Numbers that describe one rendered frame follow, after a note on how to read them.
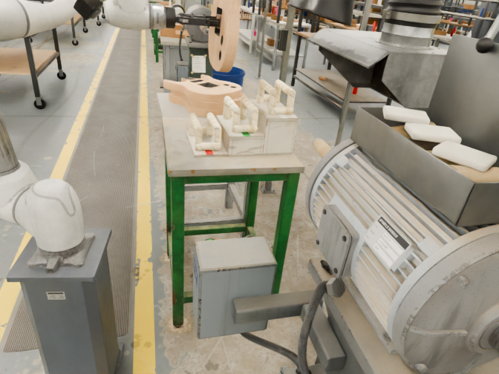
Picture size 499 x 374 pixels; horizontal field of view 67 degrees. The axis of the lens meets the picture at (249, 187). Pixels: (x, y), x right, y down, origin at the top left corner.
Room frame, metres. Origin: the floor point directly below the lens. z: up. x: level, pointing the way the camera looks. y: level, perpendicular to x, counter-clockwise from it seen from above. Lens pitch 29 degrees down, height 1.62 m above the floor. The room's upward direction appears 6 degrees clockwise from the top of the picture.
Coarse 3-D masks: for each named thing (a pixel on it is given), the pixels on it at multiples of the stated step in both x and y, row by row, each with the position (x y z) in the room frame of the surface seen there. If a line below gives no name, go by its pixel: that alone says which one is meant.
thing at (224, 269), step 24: (216, 240) 0.64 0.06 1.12; (240, 240) 0.65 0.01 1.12; (264, 240) 0.66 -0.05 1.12; (216, 264) 0.57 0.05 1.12; (240, 264) 0.57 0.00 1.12; (264, 264) 0.58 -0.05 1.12; (216, 288) 0.55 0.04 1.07; (240, 288) 0.57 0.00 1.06; (264, 288) 0.58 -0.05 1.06; (216, 312) 0.55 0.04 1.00; (216, 336) 0.56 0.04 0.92
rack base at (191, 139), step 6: (186, 132) 1.68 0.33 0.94; (192, 138) 1.61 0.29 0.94; (204, 138) 1.63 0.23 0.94; (210, 138) 1.64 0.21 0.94; (192, 144) 1.55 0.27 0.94; (222, 144) 1.58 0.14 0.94; (192, 150) 1.48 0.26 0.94; (204, 150) 1.50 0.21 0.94; (222, 150) 1.52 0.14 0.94; (198, 156) 1.44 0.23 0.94; (204, 156) 1.45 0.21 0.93; (210, 156) 1.46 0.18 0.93; (216, 156) 1.47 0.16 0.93
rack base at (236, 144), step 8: (224, 120) 1.68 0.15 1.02; (240, 120) 1.70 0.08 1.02; (248, 120) 1.71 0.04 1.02; (224, 128) 1.57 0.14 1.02; (224, 136) 1.56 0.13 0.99; (232, 136) 1.49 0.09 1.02; (240, 136) 1.50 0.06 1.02; (256, 136) 1.53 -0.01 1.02; (224, 144) 1.55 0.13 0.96; (232, 144) 1.49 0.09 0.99; (240, 144) 1.50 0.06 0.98; (248, 144) 1.52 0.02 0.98; (256, 144) 1.53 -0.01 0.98; (232, 152) 1.49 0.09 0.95; (240, 152) 1.50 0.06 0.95; (248, 152) 1.52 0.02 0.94; (256, 152) 1.53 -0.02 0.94
